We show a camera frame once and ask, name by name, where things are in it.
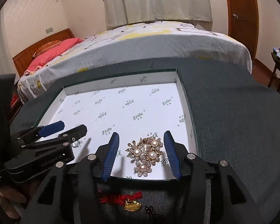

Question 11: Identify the large pearl flower brooch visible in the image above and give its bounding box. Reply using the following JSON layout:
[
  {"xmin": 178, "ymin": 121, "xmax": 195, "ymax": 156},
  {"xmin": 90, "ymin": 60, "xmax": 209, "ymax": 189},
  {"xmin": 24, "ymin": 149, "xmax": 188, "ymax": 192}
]
[{"xmin": 126, "ymin": 136, "xmax": 163, "ymax": 177}]

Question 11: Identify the red knot gold ingot charm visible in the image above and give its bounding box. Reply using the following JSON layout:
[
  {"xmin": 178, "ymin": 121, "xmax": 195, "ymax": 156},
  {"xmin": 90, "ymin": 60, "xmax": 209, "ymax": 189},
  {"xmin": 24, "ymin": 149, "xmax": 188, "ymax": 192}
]
[{"xmin": 99, "ymin": 191, "xmax": 143, "ymax": 212}]

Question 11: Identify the person left hand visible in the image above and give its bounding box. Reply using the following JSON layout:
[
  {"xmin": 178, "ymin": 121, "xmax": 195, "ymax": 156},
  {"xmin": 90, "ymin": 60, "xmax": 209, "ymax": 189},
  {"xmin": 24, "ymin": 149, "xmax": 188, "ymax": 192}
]
[{"xmin": 0, "ymin": 182, "xmax": 39, "ymax": 220}]

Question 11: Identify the green tray white lining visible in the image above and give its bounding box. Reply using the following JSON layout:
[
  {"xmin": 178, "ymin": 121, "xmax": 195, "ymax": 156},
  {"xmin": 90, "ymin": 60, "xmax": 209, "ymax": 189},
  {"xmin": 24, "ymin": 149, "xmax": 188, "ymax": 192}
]
[{"xmin": 37, "ymin": 69, "xmax": 199, "ymax": 179}]

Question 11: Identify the wooden nightstand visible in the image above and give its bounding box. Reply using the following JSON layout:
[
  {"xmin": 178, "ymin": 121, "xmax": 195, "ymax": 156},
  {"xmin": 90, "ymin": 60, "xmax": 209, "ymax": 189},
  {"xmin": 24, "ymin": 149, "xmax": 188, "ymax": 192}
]
[{"xmin": 8, "ymin": 83, "xmax": 23, "ymax": 123}]

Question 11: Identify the red gift box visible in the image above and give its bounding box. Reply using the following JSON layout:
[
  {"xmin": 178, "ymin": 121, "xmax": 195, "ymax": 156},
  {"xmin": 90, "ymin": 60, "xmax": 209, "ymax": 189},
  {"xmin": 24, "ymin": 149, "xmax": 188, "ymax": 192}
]
[{"xmin": 11, "ymin": 94, "xmax": 20, "ymax": 108}]

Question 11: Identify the pink pillow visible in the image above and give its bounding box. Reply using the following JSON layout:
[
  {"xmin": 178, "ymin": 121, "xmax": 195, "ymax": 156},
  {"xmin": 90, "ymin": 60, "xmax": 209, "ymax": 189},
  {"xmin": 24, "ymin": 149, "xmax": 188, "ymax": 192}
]
[{"xmin": 24, "ymin": 38, "xmax": 84, "ymax": 75}]

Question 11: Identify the wooden headboard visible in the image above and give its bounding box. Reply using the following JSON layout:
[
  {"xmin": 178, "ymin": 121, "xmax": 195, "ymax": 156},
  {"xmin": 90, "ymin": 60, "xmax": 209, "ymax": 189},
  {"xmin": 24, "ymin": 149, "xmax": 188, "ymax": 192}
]
[{"xmin": 13, "ymin": 28, "xmax": 74, "ymax": 77}]

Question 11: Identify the left side white curtain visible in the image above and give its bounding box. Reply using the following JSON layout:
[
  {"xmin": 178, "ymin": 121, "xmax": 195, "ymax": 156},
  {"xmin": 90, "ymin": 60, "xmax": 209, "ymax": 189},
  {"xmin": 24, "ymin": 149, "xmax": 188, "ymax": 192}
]
[{"xmin": 0, "ymin": 11, "xmax": 19, "ymax": 80}]

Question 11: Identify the orange cushion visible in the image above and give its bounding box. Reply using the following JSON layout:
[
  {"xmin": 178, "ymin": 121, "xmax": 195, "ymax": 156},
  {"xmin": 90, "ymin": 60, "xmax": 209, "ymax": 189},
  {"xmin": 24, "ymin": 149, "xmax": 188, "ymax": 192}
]
[{"xmin": 33, "ymin": 40, "xmax": 62, "ymax": 58}]

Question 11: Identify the bed with patterned sheet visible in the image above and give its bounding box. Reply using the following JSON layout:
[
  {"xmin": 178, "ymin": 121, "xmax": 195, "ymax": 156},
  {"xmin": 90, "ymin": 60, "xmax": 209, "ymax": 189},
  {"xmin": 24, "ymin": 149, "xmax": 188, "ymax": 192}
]
[{"xmin": 18, "ymin": 21, "xmax": 252, "ymax": 102}]

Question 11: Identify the grey window curtain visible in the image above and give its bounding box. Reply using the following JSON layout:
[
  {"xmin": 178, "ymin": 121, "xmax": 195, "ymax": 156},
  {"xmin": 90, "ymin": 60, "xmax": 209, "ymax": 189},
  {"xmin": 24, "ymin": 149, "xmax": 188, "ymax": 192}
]
[{"xmin": 104, "ymin": 0, "xmax": 212, "ymax": 29}]

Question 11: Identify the brown wooden door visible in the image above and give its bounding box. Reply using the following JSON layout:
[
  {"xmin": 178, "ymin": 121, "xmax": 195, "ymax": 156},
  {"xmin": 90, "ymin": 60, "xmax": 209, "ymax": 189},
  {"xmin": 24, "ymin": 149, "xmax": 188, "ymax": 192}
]
[{"xmin": 227, "ymin": 0, "xmax": 259, "ymax": 60}]

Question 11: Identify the wall socket above headboard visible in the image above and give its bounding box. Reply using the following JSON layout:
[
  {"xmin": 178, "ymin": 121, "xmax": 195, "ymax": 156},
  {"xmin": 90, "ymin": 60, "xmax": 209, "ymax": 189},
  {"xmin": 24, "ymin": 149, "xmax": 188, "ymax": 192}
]
[{"xmin": 46, "ymin": 27, "xmax": 53, "ymax": 34}]

